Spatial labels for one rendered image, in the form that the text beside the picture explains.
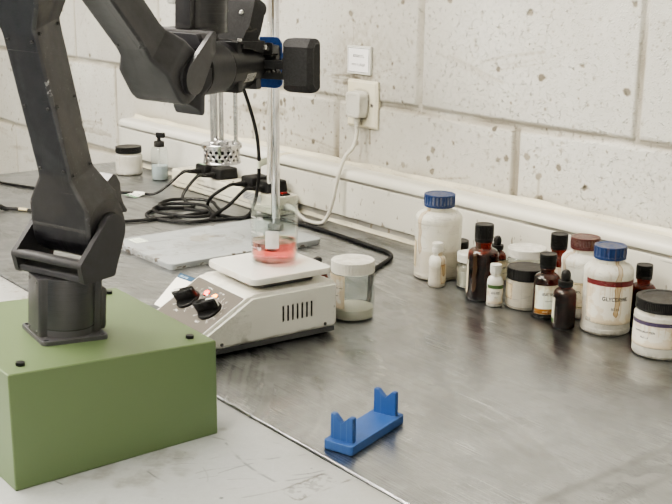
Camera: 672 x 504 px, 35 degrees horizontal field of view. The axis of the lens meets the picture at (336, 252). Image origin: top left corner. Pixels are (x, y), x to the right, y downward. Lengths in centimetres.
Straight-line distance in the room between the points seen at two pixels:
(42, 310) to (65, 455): 14
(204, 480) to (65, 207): 28
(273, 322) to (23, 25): 53
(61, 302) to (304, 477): 28
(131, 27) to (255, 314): 41
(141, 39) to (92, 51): 182
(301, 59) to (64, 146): 35
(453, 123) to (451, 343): 55
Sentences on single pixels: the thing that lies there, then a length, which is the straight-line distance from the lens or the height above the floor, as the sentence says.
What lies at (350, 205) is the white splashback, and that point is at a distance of 196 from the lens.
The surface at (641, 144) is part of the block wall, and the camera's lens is 157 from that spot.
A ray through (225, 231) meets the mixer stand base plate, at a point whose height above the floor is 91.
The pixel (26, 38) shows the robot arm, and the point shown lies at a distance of 97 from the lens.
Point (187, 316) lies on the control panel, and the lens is 134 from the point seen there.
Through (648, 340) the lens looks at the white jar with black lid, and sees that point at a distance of 136.
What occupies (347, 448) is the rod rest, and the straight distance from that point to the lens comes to 104.
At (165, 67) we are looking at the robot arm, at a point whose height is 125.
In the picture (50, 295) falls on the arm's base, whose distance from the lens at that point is 104.
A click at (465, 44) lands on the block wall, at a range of 178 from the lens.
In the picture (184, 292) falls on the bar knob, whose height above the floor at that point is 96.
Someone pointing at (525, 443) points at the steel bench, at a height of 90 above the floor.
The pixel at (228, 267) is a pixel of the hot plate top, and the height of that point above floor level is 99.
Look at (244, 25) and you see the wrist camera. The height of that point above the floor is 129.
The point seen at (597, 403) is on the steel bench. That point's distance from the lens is 121.
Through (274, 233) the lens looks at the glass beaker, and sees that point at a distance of 135.
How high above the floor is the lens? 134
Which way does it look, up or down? 14 degrees down
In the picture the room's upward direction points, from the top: 1 degrees clockwise
